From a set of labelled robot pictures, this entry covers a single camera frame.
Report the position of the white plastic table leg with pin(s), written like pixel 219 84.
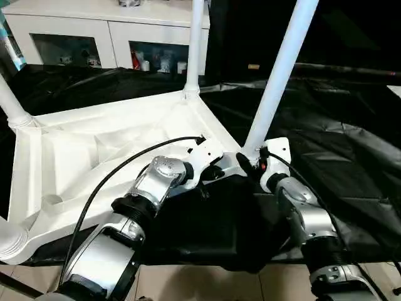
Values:
pixel 14 106
pixel 282 72
pixel 9 241
pixel 195 47

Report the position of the white plastic table top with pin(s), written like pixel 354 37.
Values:
pixel 94 156

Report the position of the black work mat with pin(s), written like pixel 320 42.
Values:
pixel 344 141

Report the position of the small gold object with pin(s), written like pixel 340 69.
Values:
pixel 253 66

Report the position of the white cup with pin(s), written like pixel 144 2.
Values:
pixel 181 67

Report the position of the white tub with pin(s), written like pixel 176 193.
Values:
pixel 165 64

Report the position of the dark long rod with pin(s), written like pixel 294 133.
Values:
pixel 347 69

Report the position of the white jar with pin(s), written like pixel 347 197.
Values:
pixel 145 65

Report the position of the red package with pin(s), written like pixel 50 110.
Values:
pixel 136 59

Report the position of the white flat board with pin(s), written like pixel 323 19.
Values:
pixel 396 91

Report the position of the white glass door cabinet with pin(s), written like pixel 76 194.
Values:
pixel 109 25

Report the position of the small silver object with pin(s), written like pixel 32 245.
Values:
pixel 130 2

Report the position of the dark grey robot torso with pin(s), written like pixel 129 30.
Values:
pixel 47 297

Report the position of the white blue patterned roll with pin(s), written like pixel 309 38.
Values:
pixel 14 47

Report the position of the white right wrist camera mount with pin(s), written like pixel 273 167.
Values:
pixel 279 153

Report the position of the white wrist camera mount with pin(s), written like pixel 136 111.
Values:
pixel 203 156
pixel 279 153

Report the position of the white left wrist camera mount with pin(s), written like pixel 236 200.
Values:
pixel 203 156

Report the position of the black metal table frame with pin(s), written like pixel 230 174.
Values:
pixel 18 283

